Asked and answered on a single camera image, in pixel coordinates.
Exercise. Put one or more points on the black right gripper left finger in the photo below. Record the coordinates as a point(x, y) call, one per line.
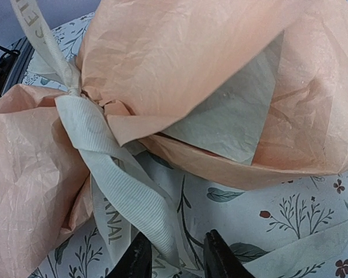
point(136, 262)

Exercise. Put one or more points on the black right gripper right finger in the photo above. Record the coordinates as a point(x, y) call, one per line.
point(219, 260)

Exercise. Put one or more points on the cream ribbon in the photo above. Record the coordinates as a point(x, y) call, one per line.
point(204, 117)

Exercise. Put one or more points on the flower bouquet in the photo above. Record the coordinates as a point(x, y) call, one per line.
point(44, 197)

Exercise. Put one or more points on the aluminium table front rail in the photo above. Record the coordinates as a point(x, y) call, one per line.
point(14, 67)

